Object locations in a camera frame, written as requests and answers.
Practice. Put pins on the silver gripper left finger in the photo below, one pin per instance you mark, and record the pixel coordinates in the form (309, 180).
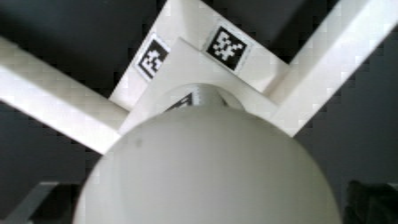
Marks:
(46, 205)

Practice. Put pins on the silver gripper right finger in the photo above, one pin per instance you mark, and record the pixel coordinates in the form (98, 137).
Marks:
(371, 203)

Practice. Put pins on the white lamp bulb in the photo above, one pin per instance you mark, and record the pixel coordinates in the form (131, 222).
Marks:
(206, 168)

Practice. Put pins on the white lamp base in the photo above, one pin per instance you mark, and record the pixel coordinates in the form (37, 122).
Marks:
(195, 51)

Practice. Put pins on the white fence frame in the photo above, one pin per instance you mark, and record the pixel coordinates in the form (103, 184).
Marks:
(85, 116)

